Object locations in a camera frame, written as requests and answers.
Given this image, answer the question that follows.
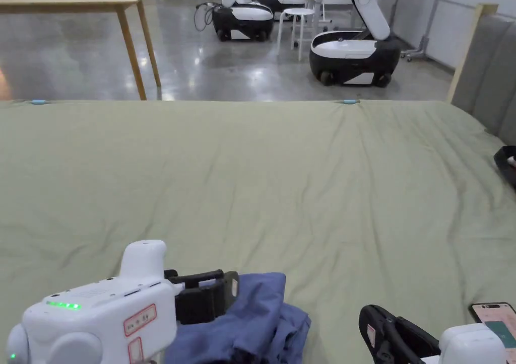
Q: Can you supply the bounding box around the smartphone with lit screen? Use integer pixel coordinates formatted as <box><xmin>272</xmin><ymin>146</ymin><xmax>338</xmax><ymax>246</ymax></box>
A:
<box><xmin>469</xmin><ymin>301</ymin><xmax>516</xmax><ymax>364</ymax></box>

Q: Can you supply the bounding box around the grey padded headboard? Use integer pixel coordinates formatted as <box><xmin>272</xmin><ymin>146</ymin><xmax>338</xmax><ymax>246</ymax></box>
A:
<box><xmin>447</xmin><ymin>3</ymin><xmax>516</xmax><ymax>147</ymax></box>

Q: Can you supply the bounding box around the black tray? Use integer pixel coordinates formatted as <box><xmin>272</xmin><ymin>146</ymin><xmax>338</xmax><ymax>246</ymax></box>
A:
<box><xmin>493</xmin><ymin>145</ymin><xmax>516</xmax><ymax>188</ymax></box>

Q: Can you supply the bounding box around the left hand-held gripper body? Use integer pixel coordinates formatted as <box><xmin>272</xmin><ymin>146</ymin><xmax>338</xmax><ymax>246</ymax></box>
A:
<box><xmin>6</xmin><ymin>240</ymin><xmax>184</xmax><ymax>364</ymax></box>

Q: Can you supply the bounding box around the bed with pale green sheet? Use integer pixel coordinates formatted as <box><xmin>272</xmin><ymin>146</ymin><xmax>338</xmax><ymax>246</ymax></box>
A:
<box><xmin>0</xmin><ymin>99</ymin><xmax>516</xmax><ymax>364</ymax></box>

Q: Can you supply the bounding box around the blue garment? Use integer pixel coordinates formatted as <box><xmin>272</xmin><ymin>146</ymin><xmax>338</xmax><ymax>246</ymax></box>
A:
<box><xmin>165</xmin><ymin>272</ymin><xmax>312</xmax><ymax>364</ymax></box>

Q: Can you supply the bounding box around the white round stool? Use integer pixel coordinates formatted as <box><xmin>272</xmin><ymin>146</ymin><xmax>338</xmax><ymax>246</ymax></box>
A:
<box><xmin>276</xmin><ymin>9</ymin><xmax>315</xmax><ymax>62</ymax></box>

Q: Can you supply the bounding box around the wheeled stand base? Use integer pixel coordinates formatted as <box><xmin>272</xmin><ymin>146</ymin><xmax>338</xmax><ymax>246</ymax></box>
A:
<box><xmin>400</xmin><ymin>37</ymin><xmax>429</xmax><ymax>62</ymax></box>

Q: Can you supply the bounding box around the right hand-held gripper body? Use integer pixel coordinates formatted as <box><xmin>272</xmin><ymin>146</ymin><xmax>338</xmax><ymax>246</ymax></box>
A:
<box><xmin>419</xmin><ymin>323</ymin><xmax>510</xmax><ymax>364</ymax></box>

